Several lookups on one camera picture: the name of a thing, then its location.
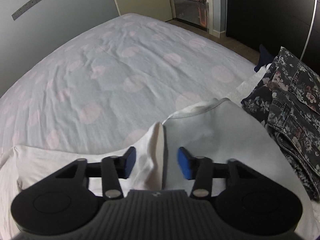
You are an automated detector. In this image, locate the grey wall socket strip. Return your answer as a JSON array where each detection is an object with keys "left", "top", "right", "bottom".
[{"left": 11, "top": 0, "right": 42, "bottom": 21}]

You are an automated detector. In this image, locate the white long sleeve shirt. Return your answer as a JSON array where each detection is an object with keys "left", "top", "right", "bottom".
[{"left": 1, "top": 99, "right": 319, "bottom": 239}]

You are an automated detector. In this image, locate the floral dark denim garment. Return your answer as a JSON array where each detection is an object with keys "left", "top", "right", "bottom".
[{"left": 241, "top": 47, "right": 319, "bottom": 201}]

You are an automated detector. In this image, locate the dark wardrobe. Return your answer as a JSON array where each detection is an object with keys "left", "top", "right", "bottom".
[{"left": 226, "top": 0, "right": 319, "bottom": 69}]

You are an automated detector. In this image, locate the polka dot bed sheet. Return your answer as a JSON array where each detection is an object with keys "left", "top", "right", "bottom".
[{"left": 1, "top": 14, "right": 254, "bottom": 154}]

